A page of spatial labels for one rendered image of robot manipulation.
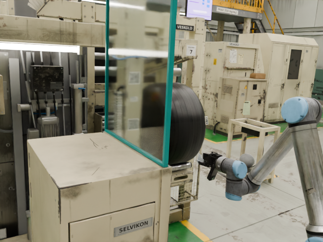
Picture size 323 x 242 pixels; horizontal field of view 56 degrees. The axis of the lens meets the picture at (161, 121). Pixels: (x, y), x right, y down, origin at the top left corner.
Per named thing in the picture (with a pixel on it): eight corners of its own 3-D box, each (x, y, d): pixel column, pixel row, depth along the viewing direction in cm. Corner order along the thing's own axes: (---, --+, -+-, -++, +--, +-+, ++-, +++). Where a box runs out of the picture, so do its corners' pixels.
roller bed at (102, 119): (101, 155, 227) (101, 116, 220) (93, 149, 239) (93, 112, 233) (125, 151, 237) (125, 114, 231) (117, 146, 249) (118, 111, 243)
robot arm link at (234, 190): (247, 199, 169) (249, 177, 168) (234, 203, 162) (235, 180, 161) (234, 195, 176) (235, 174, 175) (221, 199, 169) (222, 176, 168)
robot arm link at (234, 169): (236, 181, 160) (237, 162, 159) (219, 175, 170) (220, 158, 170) (248, 179, 165) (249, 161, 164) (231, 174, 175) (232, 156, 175)
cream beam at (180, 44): (128, 56, 207) (129, 34, 204) (113, 55, 228) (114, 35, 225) (197, 59, 240) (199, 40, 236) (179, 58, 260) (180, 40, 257)
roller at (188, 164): (150, 174, 196) (148, 168, 197) (147, 176, 199) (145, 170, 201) (192, 166, 214) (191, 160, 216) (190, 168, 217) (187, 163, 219)
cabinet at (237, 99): (232, 139, 633) (239, 79, 606) (214, 132, 680) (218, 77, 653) (262, 135, 681) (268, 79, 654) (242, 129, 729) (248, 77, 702)
